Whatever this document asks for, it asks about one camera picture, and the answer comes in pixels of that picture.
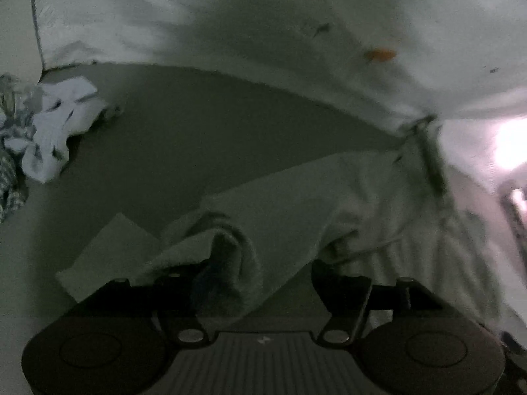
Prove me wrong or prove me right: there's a white side board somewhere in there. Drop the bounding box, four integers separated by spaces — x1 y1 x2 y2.
0 0 45 84

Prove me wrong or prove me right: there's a printed white garment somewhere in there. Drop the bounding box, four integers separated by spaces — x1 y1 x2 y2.
0 73 47 154

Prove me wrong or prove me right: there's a checked shirt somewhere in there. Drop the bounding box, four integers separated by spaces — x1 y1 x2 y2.
0 148 30 224

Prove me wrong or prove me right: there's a white carrot print backdrop sheet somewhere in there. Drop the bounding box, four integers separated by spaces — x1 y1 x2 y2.
31 0 527 134

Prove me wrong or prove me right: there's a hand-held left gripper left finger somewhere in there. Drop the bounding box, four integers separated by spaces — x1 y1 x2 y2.
73 264 210 345

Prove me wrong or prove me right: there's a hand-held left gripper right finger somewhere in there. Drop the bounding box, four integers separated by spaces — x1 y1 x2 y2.
311 260 446 346

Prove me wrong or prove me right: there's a plain white garment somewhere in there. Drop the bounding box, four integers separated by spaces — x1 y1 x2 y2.
20 77 111 184

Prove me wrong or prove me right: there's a grey garment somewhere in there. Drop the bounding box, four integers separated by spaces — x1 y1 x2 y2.
55 114 513 330

